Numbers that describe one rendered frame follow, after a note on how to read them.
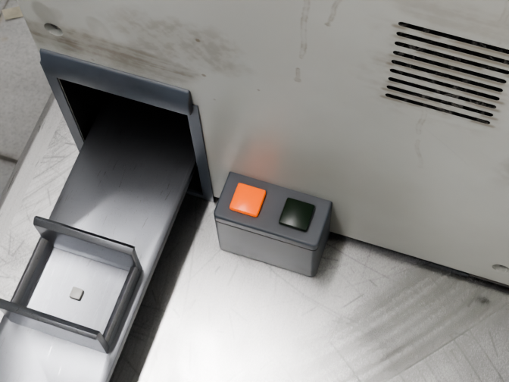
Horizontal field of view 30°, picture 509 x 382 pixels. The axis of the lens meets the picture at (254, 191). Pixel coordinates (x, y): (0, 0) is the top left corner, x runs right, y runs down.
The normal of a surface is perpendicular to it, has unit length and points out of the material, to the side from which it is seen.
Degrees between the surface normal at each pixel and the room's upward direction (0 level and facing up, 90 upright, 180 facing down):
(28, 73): 0
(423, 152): 90
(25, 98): 0
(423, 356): 0
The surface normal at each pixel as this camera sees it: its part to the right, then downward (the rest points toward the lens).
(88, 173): -0.04, -0.42
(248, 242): -0.32, 0.86
